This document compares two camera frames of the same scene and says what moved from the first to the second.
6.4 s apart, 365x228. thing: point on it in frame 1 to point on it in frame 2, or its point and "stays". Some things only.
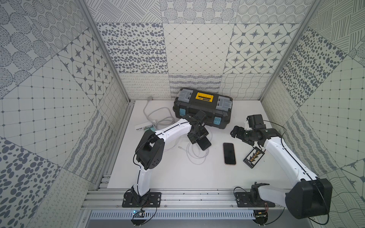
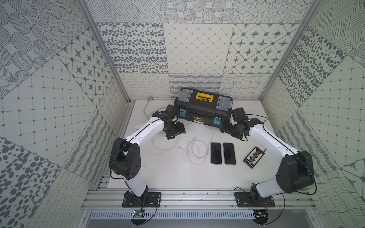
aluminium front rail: x=172 y=199 stays
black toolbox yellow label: x=217 y=108 stays
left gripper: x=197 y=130 to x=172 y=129
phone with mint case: x=204 y=143 to x=216 y=153
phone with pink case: x=229 y=153 stays
